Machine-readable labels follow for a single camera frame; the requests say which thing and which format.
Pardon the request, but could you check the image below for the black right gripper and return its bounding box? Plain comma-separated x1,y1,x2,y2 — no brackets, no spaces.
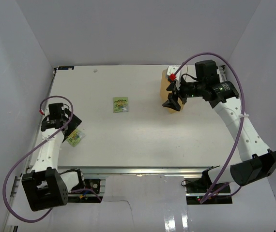
163,75,206,111

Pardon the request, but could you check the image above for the brown paper bag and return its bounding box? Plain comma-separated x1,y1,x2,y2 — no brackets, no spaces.
160,69,184,114

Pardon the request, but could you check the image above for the green snack packet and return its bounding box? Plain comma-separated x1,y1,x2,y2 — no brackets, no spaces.
66,129,85,147
112,97,129,113

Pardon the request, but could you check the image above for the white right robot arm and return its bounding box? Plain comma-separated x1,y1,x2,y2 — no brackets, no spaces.
162,60,276,193

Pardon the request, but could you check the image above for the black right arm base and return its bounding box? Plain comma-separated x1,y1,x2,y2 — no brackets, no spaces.
181,178,232,205

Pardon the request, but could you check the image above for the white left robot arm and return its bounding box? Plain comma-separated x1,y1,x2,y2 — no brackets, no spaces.
22,103,85,212

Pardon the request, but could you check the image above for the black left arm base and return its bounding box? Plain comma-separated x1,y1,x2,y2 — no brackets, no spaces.
67,169,102,196

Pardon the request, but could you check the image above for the left blue table label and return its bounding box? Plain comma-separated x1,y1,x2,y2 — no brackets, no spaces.
57,66,75,70

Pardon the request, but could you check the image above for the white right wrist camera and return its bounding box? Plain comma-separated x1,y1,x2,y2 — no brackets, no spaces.
166,66,181,84

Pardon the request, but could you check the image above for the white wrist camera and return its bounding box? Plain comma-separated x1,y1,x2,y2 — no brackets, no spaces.
166,66,181,84
39,107,49,117

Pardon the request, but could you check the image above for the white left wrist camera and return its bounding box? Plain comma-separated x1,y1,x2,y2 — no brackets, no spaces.
39,107,49,117

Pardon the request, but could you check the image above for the aluminium front rail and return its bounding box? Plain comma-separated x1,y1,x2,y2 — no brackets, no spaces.
26,166,221,175

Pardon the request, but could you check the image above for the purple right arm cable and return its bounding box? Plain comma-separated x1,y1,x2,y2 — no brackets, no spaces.
171,52,245,205

